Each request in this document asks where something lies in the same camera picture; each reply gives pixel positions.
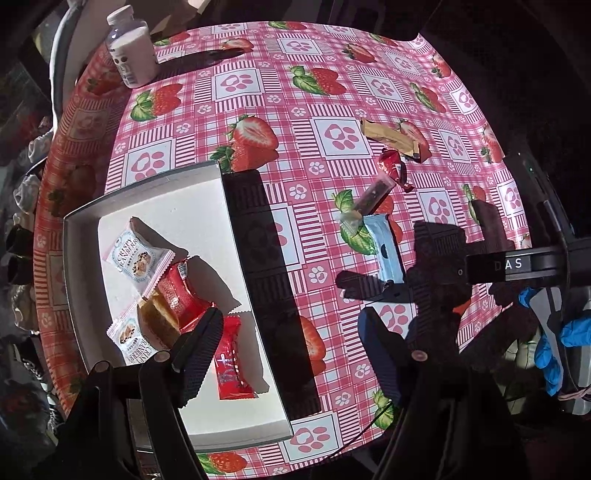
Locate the red long snack packet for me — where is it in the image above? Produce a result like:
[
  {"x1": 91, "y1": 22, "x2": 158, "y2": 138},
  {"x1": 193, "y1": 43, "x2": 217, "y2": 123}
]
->
[{"x1": 213, "y1": 316, "x2": 256, "y2": 400}]

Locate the red white strawberry tablecloth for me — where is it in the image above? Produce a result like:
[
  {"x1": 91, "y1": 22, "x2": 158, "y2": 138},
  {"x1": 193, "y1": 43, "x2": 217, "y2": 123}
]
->
[{"x1": 33, "y1": 21, "x2": 531, "y2": 479}]

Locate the red cake snack packet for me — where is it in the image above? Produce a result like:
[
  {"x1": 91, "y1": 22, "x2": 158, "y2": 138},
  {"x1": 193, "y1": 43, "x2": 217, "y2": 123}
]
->
[{"x1": 137, "y1": 259, "x2": 215, "y2": 350}]

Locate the light blue snack bar wrapper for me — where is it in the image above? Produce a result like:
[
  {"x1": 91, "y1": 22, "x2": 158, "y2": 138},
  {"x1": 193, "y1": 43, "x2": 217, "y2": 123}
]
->
[{"x1": 363, "y1": 214, "x2": 405, "y2": 284}]

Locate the white plastic bottle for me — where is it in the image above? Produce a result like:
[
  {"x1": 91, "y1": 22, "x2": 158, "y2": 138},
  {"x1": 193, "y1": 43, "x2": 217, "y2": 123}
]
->
[{"x1": 105, "y1": 5, "x2": 159, "y2": 89}]

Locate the white cardboard box tray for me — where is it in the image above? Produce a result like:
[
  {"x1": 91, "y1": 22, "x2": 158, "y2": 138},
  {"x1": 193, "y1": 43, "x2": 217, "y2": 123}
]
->
[{"x1": 63, "y1": 162, "x2": 293, "y2": 452}]

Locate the gold brown snack wrapper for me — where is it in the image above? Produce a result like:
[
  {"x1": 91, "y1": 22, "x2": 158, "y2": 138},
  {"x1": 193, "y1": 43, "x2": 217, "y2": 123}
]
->
[{"x1": 361, "y1": 118, "x2": 421, "y2": 160}]

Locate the red candy wrapper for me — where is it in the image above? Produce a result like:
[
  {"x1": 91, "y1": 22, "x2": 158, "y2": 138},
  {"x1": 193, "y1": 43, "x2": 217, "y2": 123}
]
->
[{"x1": 378, "y1": 149, "x2": 415, "y2": 193}]

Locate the white crispy cranberry packet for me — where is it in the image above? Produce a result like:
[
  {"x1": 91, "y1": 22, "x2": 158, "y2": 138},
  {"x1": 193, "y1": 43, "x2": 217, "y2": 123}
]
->
[{"x1": 103, "y1": 224, "x2": 174, "y2": 297}]

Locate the clear dark seaweed bar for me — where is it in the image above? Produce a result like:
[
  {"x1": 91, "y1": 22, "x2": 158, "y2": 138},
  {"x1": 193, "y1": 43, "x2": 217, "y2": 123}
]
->
[{"x1": 341, "y1": 172, "x2": 397, "y2": 236}]

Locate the blue gloved hand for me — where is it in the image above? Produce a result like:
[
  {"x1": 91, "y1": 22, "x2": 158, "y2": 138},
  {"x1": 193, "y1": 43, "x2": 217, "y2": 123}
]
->
[{"x1": 518, "y1": 287, "x2": 590, "y2": 402}]

